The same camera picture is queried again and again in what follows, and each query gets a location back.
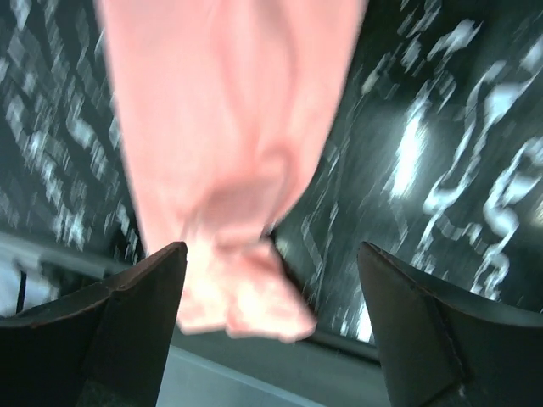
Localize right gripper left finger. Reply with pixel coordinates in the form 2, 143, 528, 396
1, 242, 188, 406

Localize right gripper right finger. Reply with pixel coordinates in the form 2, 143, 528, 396
358, 243, 542, 407

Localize salmon pink t shirt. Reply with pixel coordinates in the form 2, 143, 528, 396
97, 1, 366, 342

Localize black marbled table mat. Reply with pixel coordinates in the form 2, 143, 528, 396
1, 1, 542, 341

